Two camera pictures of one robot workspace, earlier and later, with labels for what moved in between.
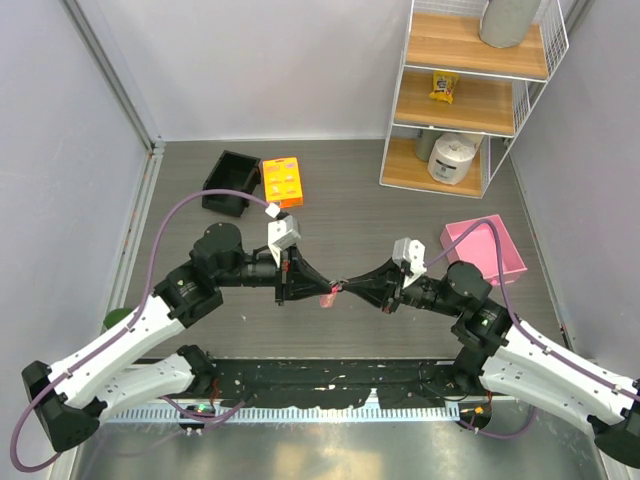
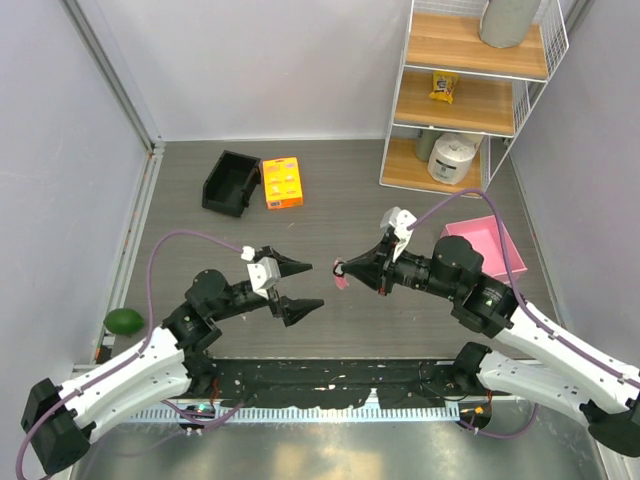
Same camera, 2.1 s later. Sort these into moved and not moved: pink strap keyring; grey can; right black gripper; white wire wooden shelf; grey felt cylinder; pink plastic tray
Moved: pink strap keyring; right black gripper
Not moved: white wire wooden shelf; pink plastic tray; grey can; grey felt cylinder
